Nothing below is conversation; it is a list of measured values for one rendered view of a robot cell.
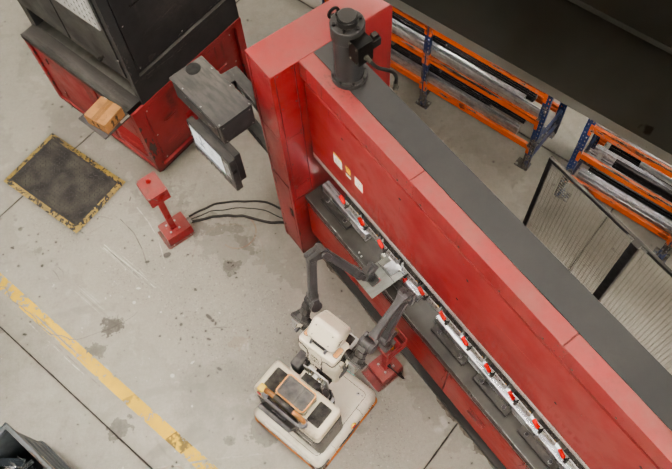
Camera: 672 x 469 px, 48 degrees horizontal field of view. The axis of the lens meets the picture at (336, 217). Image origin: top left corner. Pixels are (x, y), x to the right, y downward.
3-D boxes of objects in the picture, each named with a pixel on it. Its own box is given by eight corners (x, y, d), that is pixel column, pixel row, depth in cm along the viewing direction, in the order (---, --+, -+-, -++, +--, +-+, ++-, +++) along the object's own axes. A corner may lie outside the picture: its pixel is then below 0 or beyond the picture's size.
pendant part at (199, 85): (196, 151, 525) (167, 76, 449) (224, 131, 531) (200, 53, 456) (241, 197, 506) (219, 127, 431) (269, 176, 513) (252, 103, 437)
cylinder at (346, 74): (323, 73, 402) (318, 12, 360) (361, 49, 408) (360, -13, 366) (361, 113, 389) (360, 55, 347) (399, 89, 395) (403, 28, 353)
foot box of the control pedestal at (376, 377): (361, 372, 560) (360, 367, 550) (386, 351, 567) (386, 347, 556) (378, 392, 553) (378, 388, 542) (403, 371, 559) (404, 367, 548)
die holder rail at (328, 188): (322, 191, 532) (321, 184, 523) (329, 186, 533) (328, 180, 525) (365, 241, 513) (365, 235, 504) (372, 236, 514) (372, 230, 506)
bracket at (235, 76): (206, 90, 483) (204, 83, 476) (238, 71, 489) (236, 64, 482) (240, 131, 467) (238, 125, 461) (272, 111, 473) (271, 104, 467)
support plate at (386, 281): (355, 278, 488) (355, 277, 487) (386, 255, 495) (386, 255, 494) (372, 299, 481) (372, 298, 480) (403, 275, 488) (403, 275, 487)
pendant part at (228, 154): (196, 149, 509) (185, 119, 477) (210, 139, 512) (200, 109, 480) (237, 191, 492) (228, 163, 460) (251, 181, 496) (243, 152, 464)
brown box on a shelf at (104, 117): (78, 119, 556) (72, 109, 545) (103, 96, 564) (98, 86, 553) (105, 139, 546) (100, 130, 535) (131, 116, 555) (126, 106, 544)
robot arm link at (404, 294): (400, 282, 440) (413, 292, 436) (405, 285, 453) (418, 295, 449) (355, 343, 441) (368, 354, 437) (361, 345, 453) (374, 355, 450)
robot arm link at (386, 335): (400, 287, 447) (414, 298, 443) (404, 284, 452) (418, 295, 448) (372, 340, 467) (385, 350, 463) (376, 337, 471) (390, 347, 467)
